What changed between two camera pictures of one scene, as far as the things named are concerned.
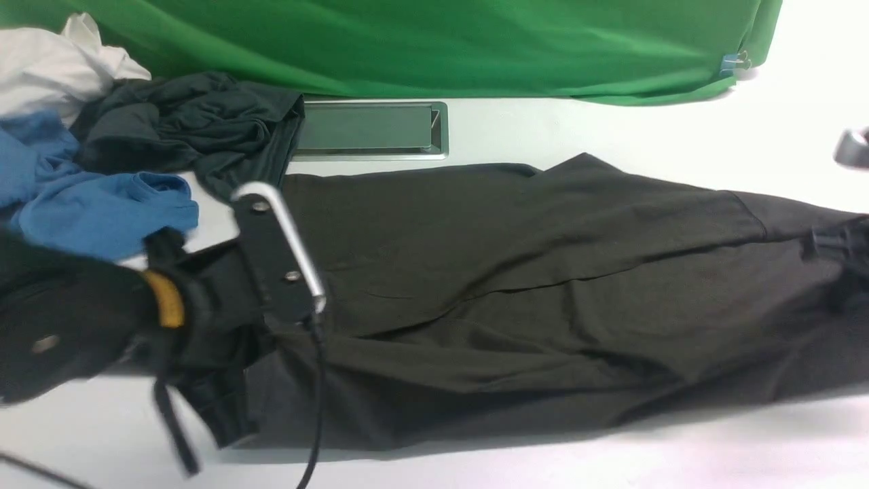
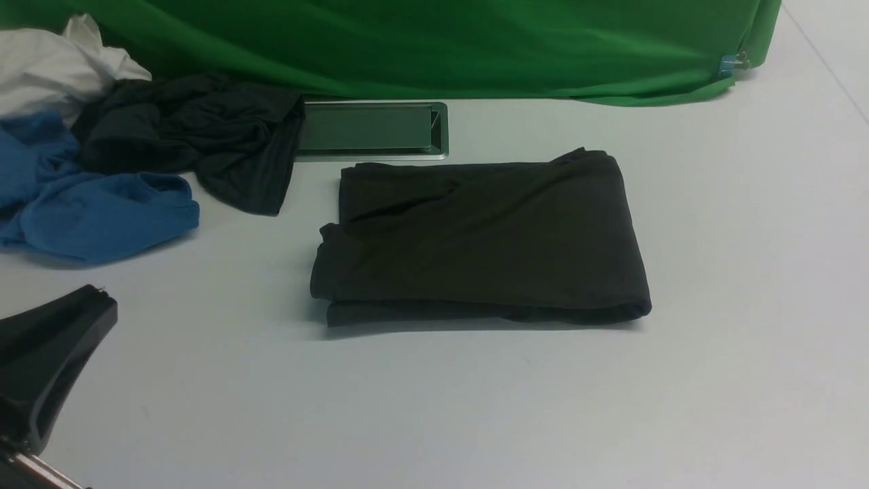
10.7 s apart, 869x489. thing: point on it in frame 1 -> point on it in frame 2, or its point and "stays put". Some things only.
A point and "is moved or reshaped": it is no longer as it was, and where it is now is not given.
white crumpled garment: [60, 73] stays put
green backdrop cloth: [591, 52] stays put
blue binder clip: [730, 61] stays put
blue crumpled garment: [61, 204] stays put
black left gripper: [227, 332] -> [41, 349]
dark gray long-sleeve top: [485, 304] is moved or reshaped
